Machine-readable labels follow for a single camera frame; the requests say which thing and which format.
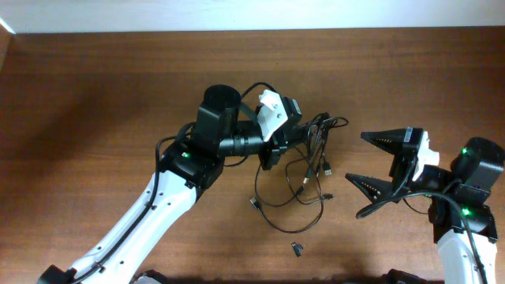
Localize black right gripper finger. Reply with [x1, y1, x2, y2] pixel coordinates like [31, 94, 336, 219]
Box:
[361, 129, 414, 155]
[345, 174, 393, 204]

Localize black cable bundle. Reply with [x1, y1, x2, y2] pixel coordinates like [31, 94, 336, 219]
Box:
[249, 112, 350, 234]

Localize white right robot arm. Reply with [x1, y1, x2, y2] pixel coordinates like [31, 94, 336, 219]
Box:
[346, 127, 504, 283]

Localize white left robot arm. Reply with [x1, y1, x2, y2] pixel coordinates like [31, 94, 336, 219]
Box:
[37, 84, 302, 283]

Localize small black clip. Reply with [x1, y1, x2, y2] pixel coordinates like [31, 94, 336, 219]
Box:
[291, 242, 304, 257]

